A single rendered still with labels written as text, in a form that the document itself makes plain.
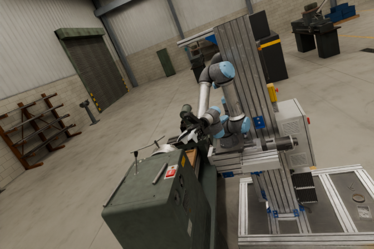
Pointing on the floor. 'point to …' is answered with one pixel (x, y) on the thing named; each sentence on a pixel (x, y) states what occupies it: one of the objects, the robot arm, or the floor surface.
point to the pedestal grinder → (89, 111)
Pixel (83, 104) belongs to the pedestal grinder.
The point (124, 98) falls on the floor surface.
